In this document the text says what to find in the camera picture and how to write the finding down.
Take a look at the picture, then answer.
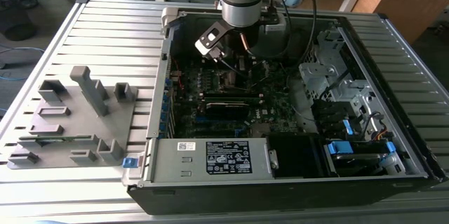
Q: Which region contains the copper cable strain relief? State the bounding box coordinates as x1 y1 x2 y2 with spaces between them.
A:
240 32 250 52

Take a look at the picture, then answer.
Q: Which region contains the finned chipset heatsink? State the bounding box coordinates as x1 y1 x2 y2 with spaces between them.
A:
250 123 272 136

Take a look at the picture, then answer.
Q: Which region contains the CPU socket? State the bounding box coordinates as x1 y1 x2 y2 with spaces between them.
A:
217 69 256 94

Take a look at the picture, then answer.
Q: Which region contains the grey case latch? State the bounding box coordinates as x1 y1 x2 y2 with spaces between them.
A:
160 7 178 37

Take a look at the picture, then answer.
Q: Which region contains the silver metal drive cage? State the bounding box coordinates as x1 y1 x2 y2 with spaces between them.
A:
297 22 385 140

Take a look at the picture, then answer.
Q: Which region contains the grey parts rack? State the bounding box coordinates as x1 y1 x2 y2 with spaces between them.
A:
5 65 140 170

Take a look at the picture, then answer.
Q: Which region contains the black disk bay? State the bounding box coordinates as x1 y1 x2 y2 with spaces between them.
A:
309 99 355 137

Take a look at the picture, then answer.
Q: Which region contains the green RAM stick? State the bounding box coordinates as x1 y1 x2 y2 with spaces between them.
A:
18 134 93 146

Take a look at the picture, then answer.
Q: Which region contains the black disk wire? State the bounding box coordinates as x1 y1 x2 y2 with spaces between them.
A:
362 111 383 137

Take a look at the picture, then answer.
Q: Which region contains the blue disk carrier handle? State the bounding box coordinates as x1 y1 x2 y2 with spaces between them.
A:
339 119 354 136

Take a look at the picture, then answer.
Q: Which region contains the green motherboard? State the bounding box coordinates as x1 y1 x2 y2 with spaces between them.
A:
166 55 318 140

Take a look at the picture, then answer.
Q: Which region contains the wooden cabinet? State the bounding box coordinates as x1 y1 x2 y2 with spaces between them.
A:
351 0 449 47

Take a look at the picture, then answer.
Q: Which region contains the black round bin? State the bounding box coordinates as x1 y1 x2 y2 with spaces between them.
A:
2 8 40 42

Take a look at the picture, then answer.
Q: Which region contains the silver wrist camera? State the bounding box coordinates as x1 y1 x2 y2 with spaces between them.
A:
194 20 228 60
262 23 285 36

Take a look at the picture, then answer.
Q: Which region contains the silver CPU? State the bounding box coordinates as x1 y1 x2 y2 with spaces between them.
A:
222 71 246 89

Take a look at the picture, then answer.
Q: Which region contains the silver power supply unit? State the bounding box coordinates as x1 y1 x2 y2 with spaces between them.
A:
138 137 278 183

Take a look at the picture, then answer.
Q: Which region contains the black PC case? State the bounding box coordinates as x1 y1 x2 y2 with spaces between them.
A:
121 6 449 216

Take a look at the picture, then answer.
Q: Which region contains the black graphics card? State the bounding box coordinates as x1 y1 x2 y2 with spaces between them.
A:
204 101 253 121

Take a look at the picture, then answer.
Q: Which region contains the black plastic fan shroud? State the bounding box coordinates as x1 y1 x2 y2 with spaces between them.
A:
265 134 331 179

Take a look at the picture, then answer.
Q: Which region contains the black camera cable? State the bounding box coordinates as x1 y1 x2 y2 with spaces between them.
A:
269 0 293 62
300 0 317 60

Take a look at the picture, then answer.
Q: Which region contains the hard disk in blue carrier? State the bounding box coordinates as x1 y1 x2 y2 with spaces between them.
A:
322 140 401 177

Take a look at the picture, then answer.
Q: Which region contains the orange yellow wire bundle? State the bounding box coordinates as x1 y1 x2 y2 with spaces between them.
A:
373 128 390 141

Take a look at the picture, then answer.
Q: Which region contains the blue case latch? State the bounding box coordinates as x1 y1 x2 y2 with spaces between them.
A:
121 157 138 169

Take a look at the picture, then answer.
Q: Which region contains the pale blue floor cable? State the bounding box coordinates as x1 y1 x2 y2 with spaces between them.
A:
0 46 46 82

